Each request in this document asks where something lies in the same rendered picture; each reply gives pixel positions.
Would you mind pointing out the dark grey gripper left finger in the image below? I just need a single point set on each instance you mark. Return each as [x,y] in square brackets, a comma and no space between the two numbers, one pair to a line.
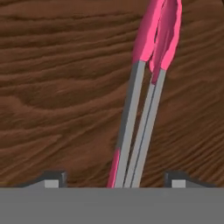
[52,180]

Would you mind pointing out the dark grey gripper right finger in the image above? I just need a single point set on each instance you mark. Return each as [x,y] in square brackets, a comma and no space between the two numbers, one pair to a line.
[177,180]

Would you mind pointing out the pink and grey tongs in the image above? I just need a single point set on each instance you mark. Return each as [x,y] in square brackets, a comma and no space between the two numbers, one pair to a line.
[131,116]

